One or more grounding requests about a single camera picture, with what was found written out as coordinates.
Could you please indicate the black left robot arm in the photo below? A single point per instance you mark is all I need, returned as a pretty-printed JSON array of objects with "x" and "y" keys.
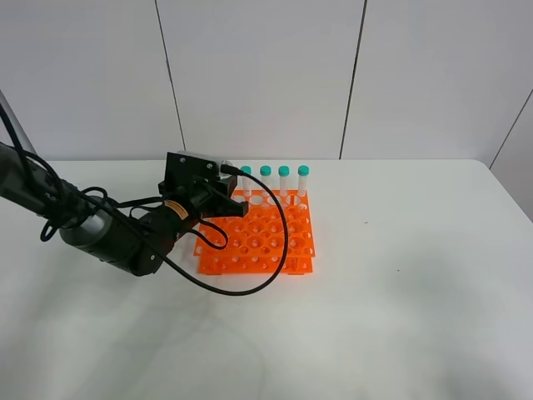
[{"x": 133, "y": 236}]

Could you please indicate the orange test tube rack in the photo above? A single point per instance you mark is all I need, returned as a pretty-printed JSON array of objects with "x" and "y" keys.
[{"x": 256, "y": 240}]

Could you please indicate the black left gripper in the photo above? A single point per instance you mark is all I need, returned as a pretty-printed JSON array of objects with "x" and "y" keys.
[{"x": 192, "y": 201}]

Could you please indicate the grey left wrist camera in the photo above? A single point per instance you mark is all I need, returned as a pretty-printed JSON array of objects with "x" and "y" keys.
[{"x": 225, "y": 171}]

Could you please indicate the rack tube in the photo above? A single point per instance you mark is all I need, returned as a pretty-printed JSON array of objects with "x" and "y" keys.
[
  {"x": 303, "y": 173},
  {"x": 246, "y": 181},
  {"x": 283, "y": 172},
  {"x": 265, "y": 172}
]

